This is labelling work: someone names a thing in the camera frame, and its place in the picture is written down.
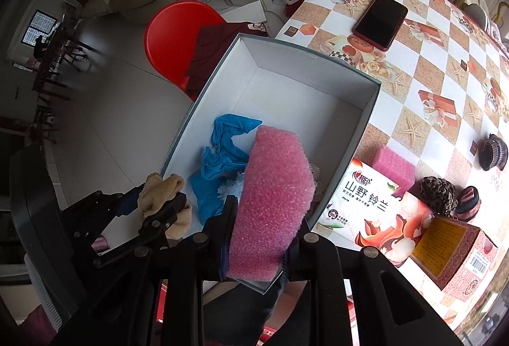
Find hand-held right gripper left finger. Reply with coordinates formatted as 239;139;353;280
52;196;239;346

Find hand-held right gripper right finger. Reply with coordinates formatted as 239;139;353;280
274;219;466;346

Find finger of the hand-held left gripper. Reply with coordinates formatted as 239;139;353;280
71;184;147;239
93;192;188;268

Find beige cloth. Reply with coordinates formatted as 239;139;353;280
137;173;192;240

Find fluffy light blue scrunchie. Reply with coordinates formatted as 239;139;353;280
218;171;248;199

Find plain pink sponge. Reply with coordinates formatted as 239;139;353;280
227;126;316;283

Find blue cloth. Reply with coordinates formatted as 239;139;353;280
188;113;264;225

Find white polka dot scrunchie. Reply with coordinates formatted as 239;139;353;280
309;162;324;197

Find grey cardboard box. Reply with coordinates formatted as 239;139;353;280
159;33;381;295

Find person's left forearm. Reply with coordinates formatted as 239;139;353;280
16;306;60;346

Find floral tissue pack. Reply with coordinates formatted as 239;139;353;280
311;157;435;268

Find person's black pants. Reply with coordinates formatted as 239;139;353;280
203;278;315;346

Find dark grey office chair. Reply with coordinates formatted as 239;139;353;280
8;143;80;335

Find pink sponge with holes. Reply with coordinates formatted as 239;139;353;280
370;145;416;196

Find leopard print scrunchie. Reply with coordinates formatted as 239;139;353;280
419;176;458;217

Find pink and yellow carton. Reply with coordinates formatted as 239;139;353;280
409;215;499;299

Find dark dining table set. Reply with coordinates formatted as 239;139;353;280
32;22;94;140

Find dark pink scrunchie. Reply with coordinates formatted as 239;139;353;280
454;186;482;222

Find dark red cloth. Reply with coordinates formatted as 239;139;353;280
184;22;271;90

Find red plastic stool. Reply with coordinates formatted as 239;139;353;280
144;1;227;102

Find dark grid window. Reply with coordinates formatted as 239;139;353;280
22;10;54;48

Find checkered printed tablecloth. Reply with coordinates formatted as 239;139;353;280
274;0;509;331

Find black smartphone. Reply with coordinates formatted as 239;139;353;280
352;0;409;51

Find yellow hanger hook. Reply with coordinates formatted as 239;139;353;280
491;1;509;26

